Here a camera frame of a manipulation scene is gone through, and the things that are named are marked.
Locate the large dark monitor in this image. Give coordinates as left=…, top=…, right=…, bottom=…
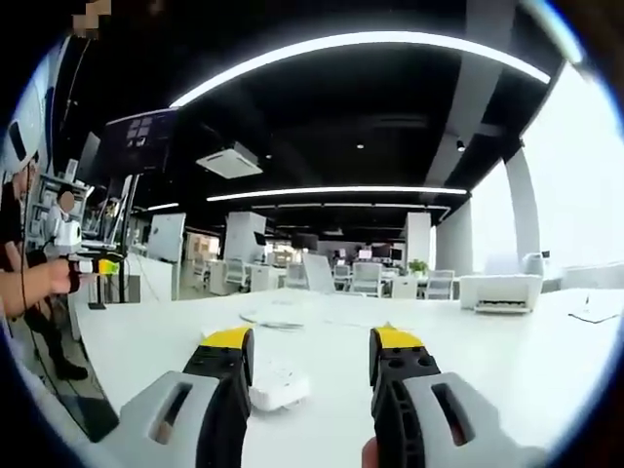
left=97, top=107, right=179, bottom=176

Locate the white cable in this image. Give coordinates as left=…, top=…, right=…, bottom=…
left=240, top=300, right=321, bottom=329

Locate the white panel desk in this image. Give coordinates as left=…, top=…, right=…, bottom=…
left=124, top=253, right=173, bottom=303

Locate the white metal shelf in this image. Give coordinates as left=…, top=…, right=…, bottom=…
left=28, top=173, right=94, bottom=245

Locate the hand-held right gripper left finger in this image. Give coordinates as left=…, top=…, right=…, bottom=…
left=119, top=326, right=255, bottom=468

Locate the black flat panel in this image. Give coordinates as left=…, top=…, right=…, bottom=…
left=48, top=384, right=122, bottom=444

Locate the whiteboard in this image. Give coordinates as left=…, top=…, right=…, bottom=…
left=145, top=213, right=187, bottom=262

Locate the long ceiling light strip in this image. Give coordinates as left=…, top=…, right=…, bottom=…
left=206, top=185, right=470, bottom=203
left=169, top=31, right=553, bottom=109

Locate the white power strip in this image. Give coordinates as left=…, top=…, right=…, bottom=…
left=248, top=359, right=312, bottom=411

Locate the white printer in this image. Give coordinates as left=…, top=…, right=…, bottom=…
left=460, top=272, right=544, bottom=314

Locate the person's left hand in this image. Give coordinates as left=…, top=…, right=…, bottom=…
left=29, top=260, right=74, bottom=306

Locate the white worn device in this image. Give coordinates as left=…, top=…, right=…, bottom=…
left=0, top=114, right=41, bottom=173

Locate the person's right hand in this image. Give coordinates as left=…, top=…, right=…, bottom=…
left=360, top=435, right=383, bottom=468

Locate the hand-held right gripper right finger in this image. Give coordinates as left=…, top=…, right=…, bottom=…
left=369, top=325, right=518, bottom=468

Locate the ceiling air conditioner unit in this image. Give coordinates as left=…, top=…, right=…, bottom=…
left=196, top=140, right=264, bottom=177

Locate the white table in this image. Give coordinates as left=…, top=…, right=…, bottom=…
left=72, top=287, right=624, bottom=468

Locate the row of white office chairs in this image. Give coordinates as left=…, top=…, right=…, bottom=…
left=189, top=253, right=457, bottom=300

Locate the wall poster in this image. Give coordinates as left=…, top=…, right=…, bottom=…
left=28, top=38, right=65, bottom=167

